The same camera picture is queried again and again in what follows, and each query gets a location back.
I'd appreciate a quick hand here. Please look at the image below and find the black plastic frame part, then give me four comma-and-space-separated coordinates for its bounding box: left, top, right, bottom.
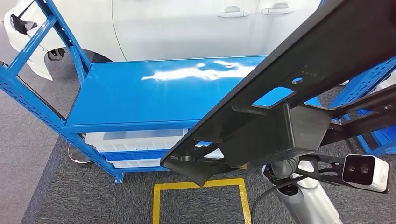
160, 0, 396, 187

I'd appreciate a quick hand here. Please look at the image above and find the white bin with clear lid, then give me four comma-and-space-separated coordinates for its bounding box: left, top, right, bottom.
85, 129, 189, 153

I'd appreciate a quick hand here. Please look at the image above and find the white car door handle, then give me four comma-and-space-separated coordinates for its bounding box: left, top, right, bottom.
261, 2, 296, 15
216, 6, 251, 18

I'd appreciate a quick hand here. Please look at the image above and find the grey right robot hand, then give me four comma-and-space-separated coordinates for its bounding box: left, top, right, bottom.
270, 157, 300, 181

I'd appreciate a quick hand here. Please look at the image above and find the black right camera bracket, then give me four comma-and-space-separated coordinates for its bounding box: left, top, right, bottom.
294, 154, 350, 190

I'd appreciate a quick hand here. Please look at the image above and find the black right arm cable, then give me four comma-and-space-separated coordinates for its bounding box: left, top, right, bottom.
250, 175, 310, 224

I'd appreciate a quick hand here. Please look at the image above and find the white car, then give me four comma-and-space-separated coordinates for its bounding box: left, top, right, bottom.
3, 0, 322, 82

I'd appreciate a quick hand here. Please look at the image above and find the chrome stanchion base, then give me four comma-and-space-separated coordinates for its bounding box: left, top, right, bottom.
67, 143, 93, 164

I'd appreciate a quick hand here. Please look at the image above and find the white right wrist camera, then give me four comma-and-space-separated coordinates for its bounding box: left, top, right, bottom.
341, 154, 390, 194

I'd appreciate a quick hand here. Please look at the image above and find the blue plastic bin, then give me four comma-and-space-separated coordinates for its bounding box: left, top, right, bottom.
100, 149, 170, 162

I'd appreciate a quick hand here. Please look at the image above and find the blue metal shelf rack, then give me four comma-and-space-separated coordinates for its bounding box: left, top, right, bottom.
0, 0, 396, 184

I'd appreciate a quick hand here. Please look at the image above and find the white plastic bin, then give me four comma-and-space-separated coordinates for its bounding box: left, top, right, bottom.
105, 157, 171, 169

